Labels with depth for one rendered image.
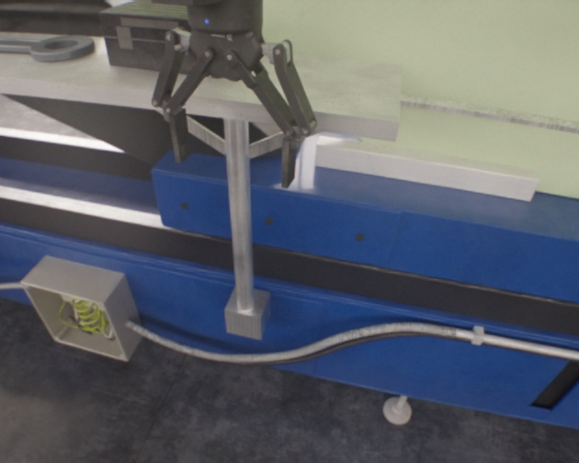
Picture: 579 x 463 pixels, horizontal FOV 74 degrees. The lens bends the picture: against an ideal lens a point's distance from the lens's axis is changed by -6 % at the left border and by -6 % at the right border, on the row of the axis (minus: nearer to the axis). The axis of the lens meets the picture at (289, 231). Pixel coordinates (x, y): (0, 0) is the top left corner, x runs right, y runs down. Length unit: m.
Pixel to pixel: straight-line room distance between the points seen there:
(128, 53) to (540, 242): 0.90
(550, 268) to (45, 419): 1.66
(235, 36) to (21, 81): 0.44
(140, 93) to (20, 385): 1.44
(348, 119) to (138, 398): 1.36
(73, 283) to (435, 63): 1.15
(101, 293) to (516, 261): 1.12
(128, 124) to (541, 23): 0.97
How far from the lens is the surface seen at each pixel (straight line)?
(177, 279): 1.25
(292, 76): 0.44
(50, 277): 1.43
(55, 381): 1.84
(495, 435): 1.74
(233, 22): 0.42
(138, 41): 0.73
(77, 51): 0.84
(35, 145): 1.82
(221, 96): 0.61
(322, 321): 1.20
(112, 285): 1.33
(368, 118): 0.56
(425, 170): 1.02
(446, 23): 0.95
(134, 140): 1.17
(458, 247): 1.00
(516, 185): 1.07
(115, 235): 1.29
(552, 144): 1.09
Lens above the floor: 1.44
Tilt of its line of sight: 41 degrees down
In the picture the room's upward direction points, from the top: 3 degrees clockwise
